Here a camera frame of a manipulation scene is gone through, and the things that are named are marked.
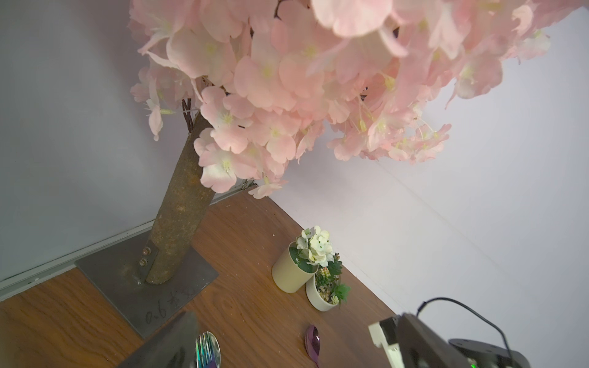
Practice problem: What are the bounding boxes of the white flowers in beige pot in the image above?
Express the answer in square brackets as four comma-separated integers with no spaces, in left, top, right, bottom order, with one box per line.
[271,225,335,294]

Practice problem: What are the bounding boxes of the grey metal tree base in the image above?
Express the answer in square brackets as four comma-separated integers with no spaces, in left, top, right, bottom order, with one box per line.
[75,231,219,339]

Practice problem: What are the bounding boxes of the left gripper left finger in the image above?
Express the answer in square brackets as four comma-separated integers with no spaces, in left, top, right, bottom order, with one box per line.
[118,311,199,368]

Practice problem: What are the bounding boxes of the purple spoon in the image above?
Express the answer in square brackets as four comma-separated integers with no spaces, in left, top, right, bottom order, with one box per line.
[304,325,321,368]

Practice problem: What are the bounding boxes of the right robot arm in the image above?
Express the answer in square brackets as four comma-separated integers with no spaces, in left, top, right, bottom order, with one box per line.
[417,297,531,368]

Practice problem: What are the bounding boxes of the rainbow iridescent fork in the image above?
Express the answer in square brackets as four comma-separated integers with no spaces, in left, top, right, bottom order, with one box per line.
[195,331,222,368]

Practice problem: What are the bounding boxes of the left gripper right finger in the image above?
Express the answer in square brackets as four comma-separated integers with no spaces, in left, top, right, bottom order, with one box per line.
[396,314,472,368]

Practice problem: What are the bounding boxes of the green succulent in white pot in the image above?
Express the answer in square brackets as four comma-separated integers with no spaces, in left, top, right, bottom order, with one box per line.
[305,253,351,312]

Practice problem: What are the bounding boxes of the pink cherry blossom tree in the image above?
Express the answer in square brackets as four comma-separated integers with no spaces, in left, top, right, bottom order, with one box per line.
[128,1,581,285]

